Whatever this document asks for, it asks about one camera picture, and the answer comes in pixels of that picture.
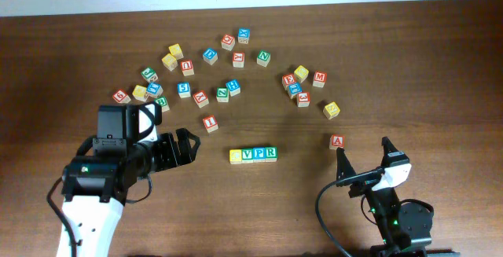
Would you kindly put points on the green n block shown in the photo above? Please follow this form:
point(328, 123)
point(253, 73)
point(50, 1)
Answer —
point(263, 58)
point(222, 94)

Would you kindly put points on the yellow C block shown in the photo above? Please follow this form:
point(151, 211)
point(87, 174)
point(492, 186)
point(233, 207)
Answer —
point(235, 156)

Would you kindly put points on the blue block left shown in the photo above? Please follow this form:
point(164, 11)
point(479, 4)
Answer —
point(154, 90)

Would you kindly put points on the red U block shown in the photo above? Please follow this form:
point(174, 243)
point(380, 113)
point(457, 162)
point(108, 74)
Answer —
point(187, 68)

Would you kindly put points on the blue H block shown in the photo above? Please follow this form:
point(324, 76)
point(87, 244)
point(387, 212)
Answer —
point(233, 87)

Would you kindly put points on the blue D block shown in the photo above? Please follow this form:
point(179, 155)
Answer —
point(210, 56)

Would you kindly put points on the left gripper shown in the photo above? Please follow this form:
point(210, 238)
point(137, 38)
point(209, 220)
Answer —
point(166, 152)

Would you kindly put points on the green B block inner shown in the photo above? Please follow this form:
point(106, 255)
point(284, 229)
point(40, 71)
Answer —
point(162, 102)

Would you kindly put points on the green N block upper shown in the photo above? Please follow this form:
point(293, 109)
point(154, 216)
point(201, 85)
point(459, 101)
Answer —
point(263, 58)

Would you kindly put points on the blue block right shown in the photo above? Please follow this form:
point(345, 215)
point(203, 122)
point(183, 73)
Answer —
point(294, 89)

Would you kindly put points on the red E block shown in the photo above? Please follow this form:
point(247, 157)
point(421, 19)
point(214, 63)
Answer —
point(288, 80)

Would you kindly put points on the yellow block right upper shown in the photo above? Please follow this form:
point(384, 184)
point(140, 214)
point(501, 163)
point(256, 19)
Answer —
point(301, 73)

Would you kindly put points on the green V block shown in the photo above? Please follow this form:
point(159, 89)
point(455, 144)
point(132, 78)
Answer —
point(247, 156)

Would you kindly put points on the green R block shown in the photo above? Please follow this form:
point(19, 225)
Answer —
point(271, 154)

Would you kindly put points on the yellow S block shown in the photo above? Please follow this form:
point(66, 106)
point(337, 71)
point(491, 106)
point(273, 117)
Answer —
point(331, 110)

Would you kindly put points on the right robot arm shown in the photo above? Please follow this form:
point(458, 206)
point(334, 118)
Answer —
point(404, 225)

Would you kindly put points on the red X block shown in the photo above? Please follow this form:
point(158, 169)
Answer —
point(201, 99)

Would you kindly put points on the yellow block beside U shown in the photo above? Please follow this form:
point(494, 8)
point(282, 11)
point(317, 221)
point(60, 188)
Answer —
point(169, 62)

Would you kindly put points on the blue 5 block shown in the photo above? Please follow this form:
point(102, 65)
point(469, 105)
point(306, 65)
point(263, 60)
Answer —
point(184, 90)

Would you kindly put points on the red I block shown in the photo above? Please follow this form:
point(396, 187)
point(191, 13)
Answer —
point(210, 124)

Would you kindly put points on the blue X block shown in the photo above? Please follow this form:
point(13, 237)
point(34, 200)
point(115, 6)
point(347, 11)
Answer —
point(243, 35)

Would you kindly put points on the green J block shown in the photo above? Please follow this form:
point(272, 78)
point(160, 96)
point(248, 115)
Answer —
point(149, 75)

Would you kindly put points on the red 6 block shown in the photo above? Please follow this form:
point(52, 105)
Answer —
point(121, 97)

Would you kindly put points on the red Y block upper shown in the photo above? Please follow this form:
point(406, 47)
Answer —
point(238, 59)

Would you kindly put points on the red M block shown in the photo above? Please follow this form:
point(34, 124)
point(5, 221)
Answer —
point(319, 79)

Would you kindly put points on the red A block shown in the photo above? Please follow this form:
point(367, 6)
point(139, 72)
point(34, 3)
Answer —
point(336, 141)

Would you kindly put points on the blue P block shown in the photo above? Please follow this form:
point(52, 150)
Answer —
point(259, 154)

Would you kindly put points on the yellow block upper left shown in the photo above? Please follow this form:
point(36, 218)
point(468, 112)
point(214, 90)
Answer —
point(176, 51)

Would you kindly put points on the red 3 block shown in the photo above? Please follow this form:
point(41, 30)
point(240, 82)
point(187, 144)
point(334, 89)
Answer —
point(303, 99)

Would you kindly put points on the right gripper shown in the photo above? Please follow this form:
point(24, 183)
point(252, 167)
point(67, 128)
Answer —
point(364, 178)

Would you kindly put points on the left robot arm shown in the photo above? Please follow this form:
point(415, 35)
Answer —
point(126, 149)

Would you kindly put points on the red G block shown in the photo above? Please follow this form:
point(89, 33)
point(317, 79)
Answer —
point(228, 42)

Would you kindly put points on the green N block lower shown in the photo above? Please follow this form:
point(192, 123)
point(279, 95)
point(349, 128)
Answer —
point(222, 94)

